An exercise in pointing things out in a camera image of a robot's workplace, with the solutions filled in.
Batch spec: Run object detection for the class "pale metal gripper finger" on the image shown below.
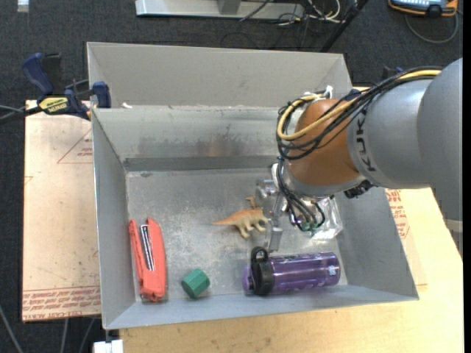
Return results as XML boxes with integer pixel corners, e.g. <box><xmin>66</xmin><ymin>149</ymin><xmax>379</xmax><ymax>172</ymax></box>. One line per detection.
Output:
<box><xmin>267</xmin><ymin>225</ymin><xmax>284</xmax><ymax>253</ymax></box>
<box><xmin>255</xmin><ymin>178</ymin><xmax>275</xmax><ymax>207</ymax></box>

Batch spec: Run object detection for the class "tan toy dinosaur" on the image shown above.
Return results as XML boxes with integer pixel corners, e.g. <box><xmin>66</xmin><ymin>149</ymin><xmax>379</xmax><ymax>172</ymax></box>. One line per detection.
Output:
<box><xmin>211</xmin><ymin>196</ymin><xmax>270</xmax><ymax>239</ymax></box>

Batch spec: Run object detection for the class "purple bottle with black cap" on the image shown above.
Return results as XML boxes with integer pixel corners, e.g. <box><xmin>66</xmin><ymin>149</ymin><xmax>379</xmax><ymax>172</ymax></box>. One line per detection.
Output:
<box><xmin>241</xmin><ymin>246</ymin><xmax>342</xmax><ymax>297</ymax></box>

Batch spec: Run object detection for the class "clear plastic container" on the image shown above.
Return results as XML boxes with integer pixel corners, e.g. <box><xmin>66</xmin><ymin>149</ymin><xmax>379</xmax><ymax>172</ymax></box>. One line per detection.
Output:
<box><xmin>311</xmin><ymin>198</ymin><xmax>344</xmax><ymax>240</ymax></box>

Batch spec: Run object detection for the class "grey metal bin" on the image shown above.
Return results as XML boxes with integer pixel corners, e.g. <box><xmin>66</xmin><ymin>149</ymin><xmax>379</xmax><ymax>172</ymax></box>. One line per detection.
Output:
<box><xmin>86</xmin><ymin>41</ymin><xmax>419</xmax><ymax>330</ymax></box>

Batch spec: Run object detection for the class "green hexagonal block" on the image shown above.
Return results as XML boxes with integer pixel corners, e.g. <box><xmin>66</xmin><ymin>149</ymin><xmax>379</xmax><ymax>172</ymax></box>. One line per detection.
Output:
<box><xmin>180</xmin><ymin>268</ymin><xmax>211</xmax><ymax>300</ymax></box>

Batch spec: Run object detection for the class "red-orange utility knife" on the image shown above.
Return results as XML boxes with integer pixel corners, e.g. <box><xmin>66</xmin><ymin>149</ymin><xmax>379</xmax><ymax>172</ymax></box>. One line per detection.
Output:
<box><xmin>127</xmin><ymin>217</ymin><xmax>169</xmax><ymax>304</ymax></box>

